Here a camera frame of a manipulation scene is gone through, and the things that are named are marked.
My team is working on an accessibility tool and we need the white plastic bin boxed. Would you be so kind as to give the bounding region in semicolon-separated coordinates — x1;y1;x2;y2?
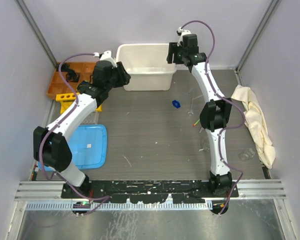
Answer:
116;43;177;91

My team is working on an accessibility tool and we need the clear plastic tube rack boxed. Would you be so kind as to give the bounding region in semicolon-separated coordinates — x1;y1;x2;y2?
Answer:
81;112;99;125

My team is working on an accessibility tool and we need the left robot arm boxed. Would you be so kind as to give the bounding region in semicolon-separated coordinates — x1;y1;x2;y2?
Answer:
33;60;131;198

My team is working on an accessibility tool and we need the rolled tie yellow floral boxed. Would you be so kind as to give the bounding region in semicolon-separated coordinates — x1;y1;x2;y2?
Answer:
77;81;87;93

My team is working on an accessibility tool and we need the blue hexagonal cap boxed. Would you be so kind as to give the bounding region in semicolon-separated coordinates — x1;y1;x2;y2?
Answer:
172;99;181;109

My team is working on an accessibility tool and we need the green rainbow spoon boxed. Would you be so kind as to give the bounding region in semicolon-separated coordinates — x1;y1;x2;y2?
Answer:
192;119;200;127

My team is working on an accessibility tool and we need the yellow test tube rack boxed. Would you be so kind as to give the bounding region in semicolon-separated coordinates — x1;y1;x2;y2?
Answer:
55;92;102;115

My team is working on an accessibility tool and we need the wooden compartment tray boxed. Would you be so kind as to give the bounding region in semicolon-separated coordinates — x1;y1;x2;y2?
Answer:
45;61;98;100

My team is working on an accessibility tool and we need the aluminium rail frame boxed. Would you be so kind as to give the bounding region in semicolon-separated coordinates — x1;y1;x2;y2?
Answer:
14;179;286;215

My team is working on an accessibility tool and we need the cream cloth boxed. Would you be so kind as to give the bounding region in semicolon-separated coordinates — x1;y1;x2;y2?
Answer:
231;85;276;169

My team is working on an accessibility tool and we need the blue plastic tray lid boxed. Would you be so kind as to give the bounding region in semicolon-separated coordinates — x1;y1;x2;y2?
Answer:
42;124;107;172

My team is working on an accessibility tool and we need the small clear glass bottle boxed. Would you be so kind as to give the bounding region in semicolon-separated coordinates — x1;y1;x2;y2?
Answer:
238;148;255;162

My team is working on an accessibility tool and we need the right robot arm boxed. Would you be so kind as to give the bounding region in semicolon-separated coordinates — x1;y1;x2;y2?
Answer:
166;30;232;197

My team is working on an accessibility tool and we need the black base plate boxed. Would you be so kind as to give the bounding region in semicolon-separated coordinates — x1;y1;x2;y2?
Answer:
61;179;240;205

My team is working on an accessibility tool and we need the rolled tie orange pattern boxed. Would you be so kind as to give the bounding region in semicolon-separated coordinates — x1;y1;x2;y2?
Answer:
65;68;80;83

